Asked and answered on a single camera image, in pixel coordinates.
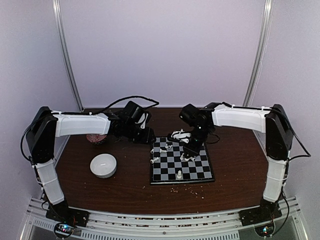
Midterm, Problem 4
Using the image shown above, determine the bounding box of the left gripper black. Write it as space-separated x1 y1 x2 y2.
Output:
124 121 156 145

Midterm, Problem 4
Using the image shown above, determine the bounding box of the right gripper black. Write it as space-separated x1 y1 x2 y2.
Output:
183 125 212 159

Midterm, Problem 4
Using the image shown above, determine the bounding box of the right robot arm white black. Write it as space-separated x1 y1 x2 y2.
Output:
179 102 294 225

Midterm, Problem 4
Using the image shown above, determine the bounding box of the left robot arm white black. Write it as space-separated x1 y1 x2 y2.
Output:
25 106 156 222

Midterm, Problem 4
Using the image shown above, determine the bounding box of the pile of white chess pieces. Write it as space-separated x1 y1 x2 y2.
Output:
180 154 196 162

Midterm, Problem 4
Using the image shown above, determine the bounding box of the black grey chess board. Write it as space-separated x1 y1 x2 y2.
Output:
150 136 216 185

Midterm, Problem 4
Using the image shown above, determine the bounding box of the red patterned small bowl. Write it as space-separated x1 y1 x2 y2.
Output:
86 134 107 145

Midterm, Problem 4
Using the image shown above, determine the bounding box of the white ceramic bowl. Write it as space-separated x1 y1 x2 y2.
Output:
90 153 117 179

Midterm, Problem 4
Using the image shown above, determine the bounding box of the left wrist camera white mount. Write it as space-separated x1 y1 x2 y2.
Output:
136 112 151 130

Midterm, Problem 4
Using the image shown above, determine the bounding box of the aluminium front rail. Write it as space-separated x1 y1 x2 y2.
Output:
17 197 311 240

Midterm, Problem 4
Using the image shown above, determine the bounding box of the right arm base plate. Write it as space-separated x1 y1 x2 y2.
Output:
238 206 282 227

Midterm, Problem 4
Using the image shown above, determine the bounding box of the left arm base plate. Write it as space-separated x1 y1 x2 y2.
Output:
45 208 90 227

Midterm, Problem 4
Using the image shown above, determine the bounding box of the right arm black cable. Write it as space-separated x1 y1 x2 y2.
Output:
271 107 312 237

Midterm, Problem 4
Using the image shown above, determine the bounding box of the left aluminium frame post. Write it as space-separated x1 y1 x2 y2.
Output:
52 0 84 111

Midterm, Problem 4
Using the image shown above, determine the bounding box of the aluminium frame post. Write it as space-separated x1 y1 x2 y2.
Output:
52 0 84 111
242 0 274 107

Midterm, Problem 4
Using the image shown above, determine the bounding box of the right aluminium frame post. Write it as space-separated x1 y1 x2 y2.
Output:
242 0 274 107

